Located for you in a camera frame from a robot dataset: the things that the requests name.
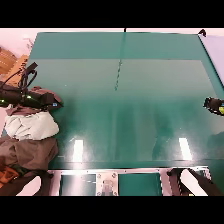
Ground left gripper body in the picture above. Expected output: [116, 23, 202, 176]
[39, 92, 65, 110]

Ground brown T-shirt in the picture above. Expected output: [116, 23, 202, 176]
[5, 86, 64, 116]

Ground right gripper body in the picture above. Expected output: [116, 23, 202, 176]
[203, 96, 222, 115]

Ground orange garment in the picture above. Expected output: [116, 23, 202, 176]
[0, 164, 22, 188]

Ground silver frame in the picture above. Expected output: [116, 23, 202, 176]
[47, 166, 213, 197]

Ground olive grey garment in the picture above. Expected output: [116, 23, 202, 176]
[0, 136, 60, 172]

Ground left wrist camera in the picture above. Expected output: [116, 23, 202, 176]
[23, 61, 39, 73]

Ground brown cardboard box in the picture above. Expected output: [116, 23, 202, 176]
[0, 46, 30, 85]

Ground black cable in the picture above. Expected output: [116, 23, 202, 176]
[18, 68, 38, 92]

